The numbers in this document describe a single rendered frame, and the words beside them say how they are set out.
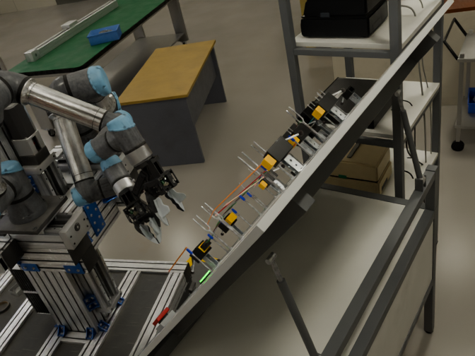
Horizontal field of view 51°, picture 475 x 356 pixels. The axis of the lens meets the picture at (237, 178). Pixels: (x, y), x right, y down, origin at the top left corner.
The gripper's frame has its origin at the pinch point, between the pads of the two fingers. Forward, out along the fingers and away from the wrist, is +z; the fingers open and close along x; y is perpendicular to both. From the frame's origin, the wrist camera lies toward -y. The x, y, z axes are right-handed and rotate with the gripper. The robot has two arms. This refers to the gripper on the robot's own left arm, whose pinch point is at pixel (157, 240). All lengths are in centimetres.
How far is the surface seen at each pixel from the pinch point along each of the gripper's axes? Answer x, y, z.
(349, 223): 62, -50, 26
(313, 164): 49, 66, 27
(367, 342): 38, -12, 65
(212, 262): 12.4, 4.9, 18.1
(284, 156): 47, 51, 18
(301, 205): 42, 65, 32
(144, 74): 17, -224, -212
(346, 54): 98, -20, -25
